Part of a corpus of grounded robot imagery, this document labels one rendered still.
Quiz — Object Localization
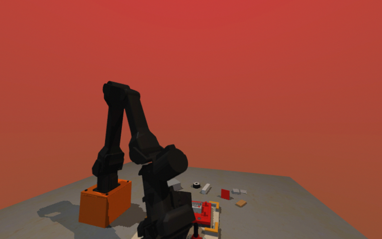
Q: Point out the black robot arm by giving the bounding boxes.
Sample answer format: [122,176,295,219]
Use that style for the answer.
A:
[92,81,192,209]

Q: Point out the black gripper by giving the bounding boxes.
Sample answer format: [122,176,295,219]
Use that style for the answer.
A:
[137,183,195,239]

